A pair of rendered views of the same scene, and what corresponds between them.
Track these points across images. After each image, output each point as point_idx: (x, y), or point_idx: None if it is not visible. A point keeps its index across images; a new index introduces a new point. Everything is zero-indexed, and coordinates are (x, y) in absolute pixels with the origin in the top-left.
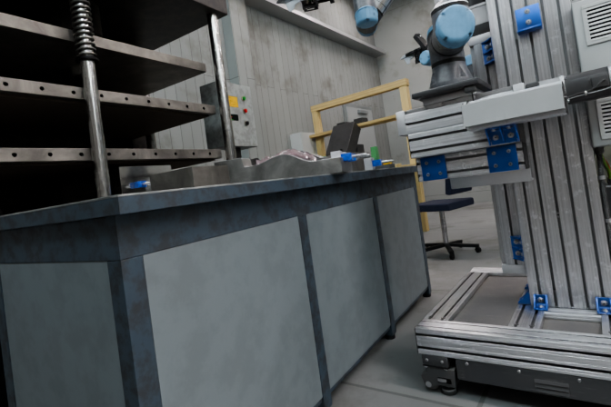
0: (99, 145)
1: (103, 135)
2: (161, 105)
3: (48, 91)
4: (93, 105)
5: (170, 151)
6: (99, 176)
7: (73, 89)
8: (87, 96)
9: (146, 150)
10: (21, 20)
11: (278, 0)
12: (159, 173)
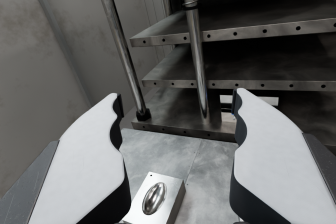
0: (198, 84)
1: (201, 76)
2: (283, 32)
3: (168, 41)
4: (193, 53)
5: (284, 83)
6: (199, 103)
7: (184, 35)
8: (190, 44)
9: (252, 82)
10: None
11: (233, 94)
12: (143, 182)
